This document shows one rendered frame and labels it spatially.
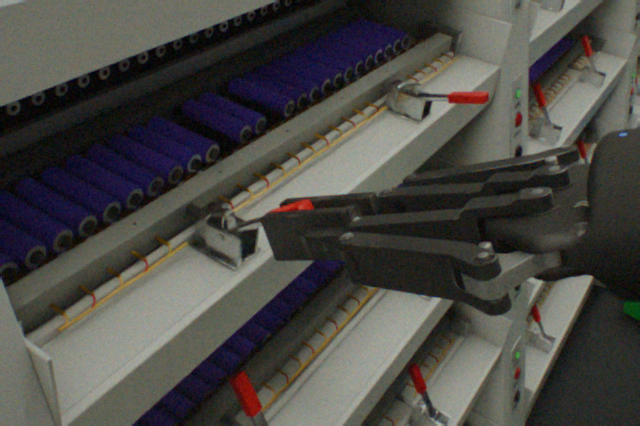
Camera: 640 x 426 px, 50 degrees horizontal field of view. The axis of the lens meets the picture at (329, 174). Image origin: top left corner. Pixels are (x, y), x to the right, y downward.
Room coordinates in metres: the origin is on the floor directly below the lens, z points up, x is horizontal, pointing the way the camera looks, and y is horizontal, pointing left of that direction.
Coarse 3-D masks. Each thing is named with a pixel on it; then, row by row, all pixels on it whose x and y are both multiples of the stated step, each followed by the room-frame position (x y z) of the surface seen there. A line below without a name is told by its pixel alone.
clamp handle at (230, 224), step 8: (304, 200) 0.37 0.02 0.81; (280, 208) 0.38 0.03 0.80; (288, 208) 0.37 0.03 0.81; (296, 208) 0.36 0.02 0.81; (304, 208) 0.36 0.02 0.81; (312, 208) 0.37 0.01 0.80; (224, 216) 0.40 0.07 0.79; (232, 216) 0.40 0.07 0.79; (224, 224) 0.40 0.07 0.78; (232, 224) 0.40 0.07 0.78; (240, 224) 0.40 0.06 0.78; (248, 224) 0.39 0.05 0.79; (256, 224) 0.38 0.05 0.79; (232, 232) 0.40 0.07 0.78; (240, 232) 0.39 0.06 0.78
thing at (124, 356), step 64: (320, 0) 0.79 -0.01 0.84; (384, 0) 0.84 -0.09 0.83; (192, 64) 0.61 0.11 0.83; (64, 128) 0.50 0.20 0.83; (384, 128) 0.59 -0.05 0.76; (448, 128) 0.65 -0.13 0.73; (320, 192) 0.48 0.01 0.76; (192, 256) 0.40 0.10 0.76; (256, 256) 0.40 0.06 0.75; (128, 320) 0.34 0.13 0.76; (192, 320) 0.34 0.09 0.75; (64, 384) 0.29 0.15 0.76; (128, 384) 0.30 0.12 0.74
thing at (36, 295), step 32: (384, 64) 0.67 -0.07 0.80; (416, 64) 0.70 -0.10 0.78; (448, 64) 0.72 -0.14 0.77; (352, 96) 0.60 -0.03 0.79; (288, 128) 0.53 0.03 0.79; (320, 128) 0.55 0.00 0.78; (224, 160) 0.48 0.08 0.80; (256, 160) 0.48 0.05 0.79; (192, 192) 0.43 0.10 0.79; (224, 192) 0.46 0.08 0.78; (128, 224) 0.39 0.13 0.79; (160, 224) 0.40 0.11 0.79; (64, 256) 0.36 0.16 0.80; (96, 256) 0.36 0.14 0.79; (128, 256) 0.38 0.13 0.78; (32, 288) 0.33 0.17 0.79; (64, 288) 0.34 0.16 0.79; (32, 320) 0.33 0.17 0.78
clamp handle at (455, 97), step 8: (416, 88) 0.61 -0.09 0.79; (416, 96) 0.61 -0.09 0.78; (424, 96) 0.61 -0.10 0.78; (432, 96) 0.60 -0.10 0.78; (440, 96) 0.60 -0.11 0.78; (448, 96) 0.59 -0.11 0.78; (456, 96) 0.59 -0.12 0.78; (464, 96) 0.58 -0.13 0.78; (472, 96) 0.58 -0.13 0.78; (480, 96) 0.57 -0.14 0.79; (488, 96) 0.58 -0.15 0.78
